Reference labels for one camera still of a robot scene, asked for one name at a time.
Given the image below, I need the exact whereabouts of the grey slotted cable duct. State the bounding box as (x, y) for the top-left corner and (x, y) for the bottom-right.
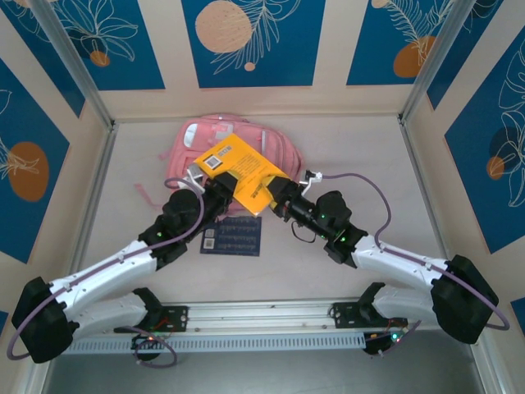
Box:
(52, 332), (367, 355)

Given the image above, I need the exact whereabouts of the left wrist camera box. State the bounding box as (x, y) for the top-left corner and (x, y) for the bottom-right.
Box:
(185, 163), (206, 188)

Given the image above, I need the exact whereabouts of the aluminium side rail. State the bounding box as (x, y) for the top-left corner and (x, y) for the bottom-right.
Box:
(398, 117), (463, 299)
(61, 122), (121, 307)

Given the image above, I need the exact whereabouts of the pink student backpack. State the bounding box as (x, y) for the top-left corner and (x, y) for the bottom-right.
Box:
(133, 114), (307, 218)

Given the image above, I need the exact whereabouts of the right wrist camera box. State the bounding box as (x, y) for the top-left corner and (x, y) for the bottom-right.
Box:
(299, 168), (326, 193)

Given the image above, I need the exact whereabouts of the yellow paperback book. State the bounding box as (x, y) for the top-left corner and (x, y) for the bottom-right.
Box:
(192, 132), (293, 218)

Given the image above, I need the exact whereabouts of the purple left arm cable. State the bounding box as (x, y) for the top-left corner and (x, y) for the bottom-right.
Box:
(7, 176), (206, 369)

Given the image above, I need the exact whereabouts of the aluminium frame bar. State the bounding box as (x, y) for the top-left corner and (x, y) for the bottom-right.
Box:
(465, 328), (508, 394)
(22, 334), (57, 394)

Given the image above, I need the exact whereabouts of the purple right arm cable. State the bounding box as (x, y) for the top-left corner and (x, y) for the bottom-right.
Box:
(322, 172), (512, 358)

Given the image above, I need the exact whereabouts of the grey metal shelf plate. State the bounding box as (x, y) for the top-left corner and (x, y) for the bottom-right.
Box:
(40, 353), (493, 394)

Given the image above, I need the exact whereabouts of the thin black cable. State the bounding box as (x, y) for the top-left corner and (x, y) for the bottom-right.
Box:
(288, 219), (319, 244)

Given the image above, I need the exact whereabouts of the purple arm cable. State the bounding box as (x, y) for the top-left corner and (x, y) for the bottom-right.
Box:
(7, 176), (206, 369)
(322, 172), (512, 358)

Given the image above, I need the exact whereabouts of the aluminium frame post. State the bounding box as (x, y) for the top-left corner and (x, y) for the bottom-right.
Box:
(30, 0), (120, 132)
(399, 0), (508, 126)

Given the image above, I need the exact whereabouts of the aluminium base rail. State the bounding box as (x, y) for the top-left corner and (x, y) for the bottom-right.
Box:
(34, 301), (489, 337)

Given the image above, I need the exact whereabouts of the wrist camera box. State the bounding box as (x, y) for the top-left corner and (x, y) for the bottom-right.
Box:
(299, 168), (326, 193)
(185, 163), (206, 188)

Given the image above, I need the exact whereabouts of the navy blue paperback book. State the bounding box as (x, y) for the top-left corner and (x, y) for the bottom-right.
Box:
(199, 215), (263, 258)

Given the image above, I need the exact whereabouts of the small controller board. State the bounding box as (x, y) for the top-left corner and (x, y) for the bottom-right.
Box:
(130, 331), (169, 364)
(363, 328), (409, 358)

